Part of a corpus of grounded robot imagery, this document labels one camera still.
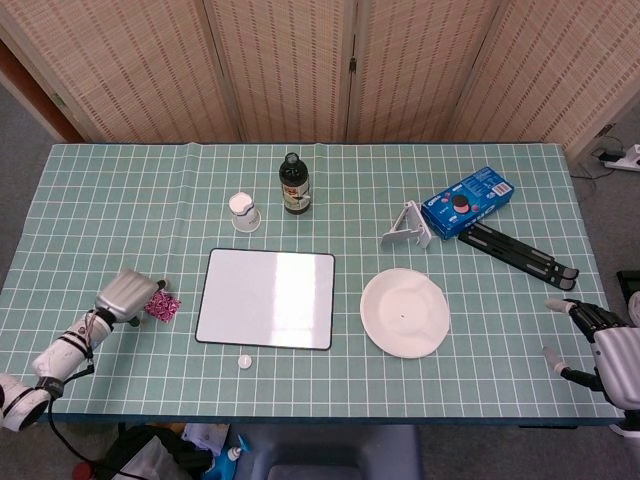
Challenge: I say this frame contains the dark glass bottle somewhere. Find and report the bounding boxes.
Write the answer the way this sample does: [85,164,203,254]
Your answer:
[278,152,314,217]

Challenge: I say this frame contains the black power cable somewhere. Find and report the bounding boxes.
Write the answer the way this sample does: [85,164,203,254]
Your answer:
[569,123,627,181]

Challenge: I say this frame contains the blue Oreo box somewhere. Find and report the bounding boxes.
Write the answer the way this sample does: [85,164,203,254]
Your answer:
[420,166,516,242]

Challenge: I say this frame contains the white paper cup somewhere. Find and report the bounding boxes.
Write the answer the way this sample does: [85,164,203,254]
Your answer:
[228,191,264,234]

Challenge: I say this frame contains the white paper plate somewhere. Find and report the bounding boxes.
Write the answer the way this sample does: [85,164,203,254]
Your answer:
[360,267,453,360]

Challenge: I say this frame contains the black bag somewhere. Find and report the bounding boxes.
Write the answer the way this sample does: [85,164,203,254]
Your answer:
[102,424,216,480]

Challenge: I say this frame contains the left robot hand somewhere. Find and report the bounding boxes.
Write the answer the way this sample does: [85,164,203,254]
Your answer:
[94,267,170,327]

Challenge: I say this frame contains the green grid tablecloth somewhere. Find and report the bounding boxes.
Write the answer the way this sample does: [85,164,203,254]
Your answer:
[0,142,624,420]

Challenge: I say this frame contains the black box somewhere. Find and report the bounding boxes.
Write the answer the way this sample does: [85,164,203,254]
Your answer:
[616,269,640,302]

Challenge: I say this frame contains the white board with black frame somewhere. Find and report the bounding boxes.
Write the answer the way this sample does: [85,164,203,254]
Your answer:
[194,247,336,351]

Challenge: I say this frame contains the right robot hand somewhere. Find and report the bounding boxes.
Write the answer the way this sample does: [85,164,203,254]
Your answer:
[542,297,640,410]

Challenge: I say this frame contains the blue white spray bottle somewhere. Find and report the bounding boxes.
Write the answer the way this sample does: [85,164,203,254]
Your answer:
[207,433,251,480]

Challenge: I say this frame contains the bamboo folding screen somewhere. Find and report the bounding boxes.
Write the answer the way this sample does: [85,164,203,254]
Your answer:
[0,0,640,156]

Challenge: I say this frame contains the blue chair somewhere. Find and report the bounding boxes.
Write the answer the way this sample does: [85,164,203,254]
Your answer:
[252,424,425,480]

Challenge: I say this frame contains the white power strip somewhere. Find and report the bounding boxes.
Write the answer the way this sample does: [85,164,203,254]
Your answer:
[602,143,640,173]

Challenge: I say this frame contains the white phone stand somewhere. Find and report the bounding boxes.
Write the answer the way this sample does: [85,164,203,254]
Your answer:
[380,200,432,250]

